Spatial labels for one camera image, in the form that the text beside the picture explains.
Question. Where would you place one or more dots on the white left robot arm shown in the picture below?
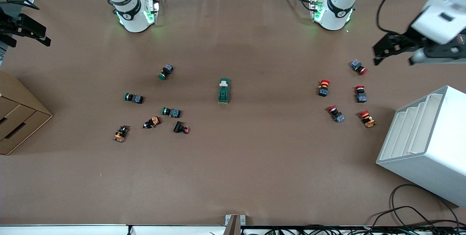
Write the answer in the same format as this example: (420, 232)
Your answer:
(335, 16)

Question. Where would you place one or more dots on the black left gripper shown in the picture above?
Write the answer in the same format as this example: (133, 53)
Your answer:
(407, 41)

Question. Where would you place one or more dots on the green load switch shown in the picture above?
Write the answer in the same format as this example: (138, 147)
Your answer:
(223, 95)

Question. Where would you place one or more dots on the white table edge rail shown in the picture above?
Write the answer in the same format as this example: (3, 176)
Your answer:
(72, 230)

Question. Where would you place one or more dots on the red pushbutton blue block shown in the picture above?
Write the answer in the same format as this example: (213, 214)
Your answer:
(338, 117)
(361, 98)
(356, 65)

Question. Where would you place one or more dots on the red pushbutton orange block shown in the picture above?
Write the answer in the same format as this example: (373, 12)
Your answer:
(368, 121)

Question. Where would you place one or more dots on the white slotted storage rack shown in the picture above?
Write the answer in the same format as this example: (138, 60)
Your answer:
(437, 162)

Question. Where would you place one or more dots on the brown cardboard drawer box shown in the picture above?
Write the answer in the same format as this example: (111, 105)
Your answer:
(18, 118)

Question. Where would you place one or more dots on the green mushroom pushbutton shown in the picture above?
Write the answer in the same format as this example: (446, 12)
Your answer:
(174, 112)
(136, 99)
(166, 70)

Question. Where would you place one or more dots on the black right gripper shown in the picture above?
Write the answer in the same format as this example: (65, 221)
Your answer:
(14, 26)

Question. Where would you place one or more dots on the black switch orange contact block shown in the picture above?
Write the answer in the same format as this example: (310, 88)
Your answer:
(120, 135)

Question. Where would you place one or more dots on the metal table bracket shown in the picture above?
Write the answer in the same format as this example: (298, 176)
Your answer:
(233, 224)

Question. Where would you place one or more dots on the black selector switch orange block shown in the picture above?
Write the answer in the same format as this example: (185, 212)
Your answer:
(153, 121)

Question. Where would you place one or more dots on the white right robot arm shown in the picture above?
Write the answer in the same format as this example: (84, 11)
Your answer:
(133, 20)

